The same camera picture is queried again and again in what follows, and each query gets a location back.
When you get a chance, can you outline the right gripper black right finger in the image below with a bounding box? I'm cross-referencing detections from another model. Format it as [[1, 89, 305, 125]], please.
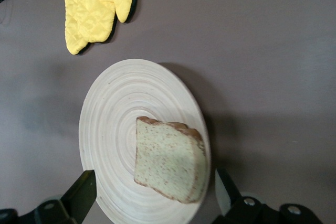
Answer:
[[211, 167, 271, 224]]

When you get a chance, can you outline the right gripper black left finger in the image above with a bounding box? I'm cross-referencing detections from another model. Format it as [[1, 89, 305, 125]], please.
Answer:
[[34, 169, 98, 224]]

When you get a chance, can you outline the round light wooden plate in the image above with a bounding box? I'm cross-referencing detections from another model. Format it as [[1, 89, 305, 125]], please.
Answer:
[[78, 58, 212, 224]]

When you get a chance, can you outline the brown bread toast slice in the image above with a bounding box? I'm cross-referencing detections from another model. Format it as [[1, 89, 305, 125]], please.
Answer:
[[133, 115, 208, 206]]

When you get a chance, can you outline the brown table cover cloth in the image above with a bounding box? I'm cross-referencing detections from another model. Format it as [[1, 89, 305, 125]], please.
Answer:
[[0, 0, 336, 224]]

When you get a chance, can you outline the yellow quilted oven mitt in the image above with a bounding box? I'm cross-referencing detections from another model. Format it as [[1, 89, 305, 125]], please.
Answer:
[[63, 0, 90, 55], [78, 0, 141, 44]]

